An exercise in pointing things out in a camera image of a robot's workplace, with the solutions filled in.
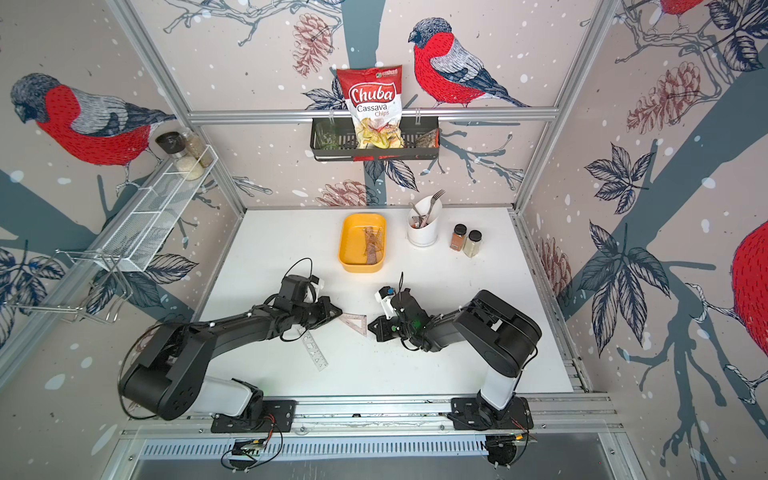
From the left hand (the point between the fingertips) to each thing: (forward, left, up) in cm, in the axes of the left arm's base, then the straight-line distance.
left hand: (346, 306), depth 88 cm
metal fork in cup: (+34, -28, +11) cm, 45 cm away
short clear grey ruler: (-13, +8, -5) cm, 16 cm away
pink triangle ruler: (-3, -3, -5) cm, 6 cm away
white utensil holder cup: (+32, -25, +4) cm, 41 cm away
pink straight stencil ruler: (+26, -7, -4) cm, 27 cm away
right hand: (-5, -7, -4) cm, 9 cm away
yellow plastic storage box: (+28, -3, -4) cm, 28 cm away
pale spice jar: (+22, -41, +2) cm, 47 cm away
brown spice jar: (+25, -37, +3) cm, 44 cm away
